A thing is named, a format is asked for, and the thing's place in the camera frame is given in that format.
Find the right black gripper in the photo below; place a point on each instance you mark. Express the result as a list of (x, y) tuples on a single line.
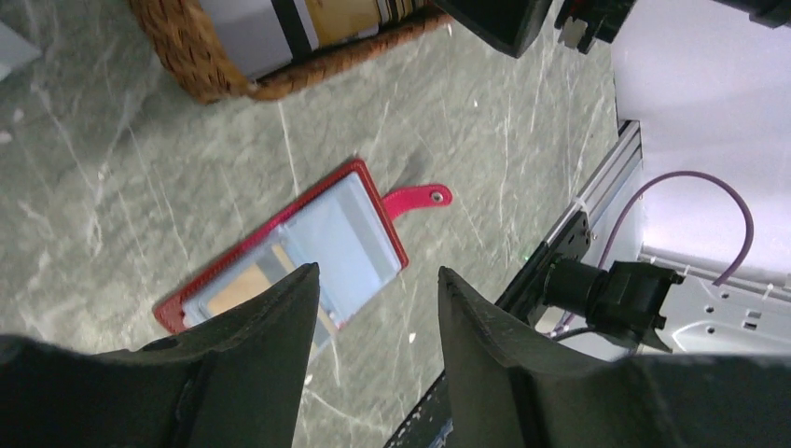
[(512, 26)]

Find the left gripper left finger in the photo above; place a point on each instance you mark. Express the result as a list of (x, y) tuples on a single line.
[(233, 381)]

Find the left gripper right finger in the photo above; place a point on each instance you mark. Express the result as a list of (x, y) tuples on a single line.
[(701, 400)]

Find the gold credit card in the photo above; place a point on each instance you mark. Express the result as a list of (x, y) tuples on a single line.
[(259, 270)]

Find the red leather card holder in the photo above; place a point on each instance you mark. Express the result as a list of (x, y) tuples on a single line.
[(343, 224)]

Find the brown woven basket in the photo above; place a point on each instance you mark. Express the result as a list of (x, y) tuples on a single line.
[(184, 39)]

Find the cards in basket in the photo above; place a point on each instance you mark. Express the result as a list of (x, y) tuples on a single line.
[(261, 36)]

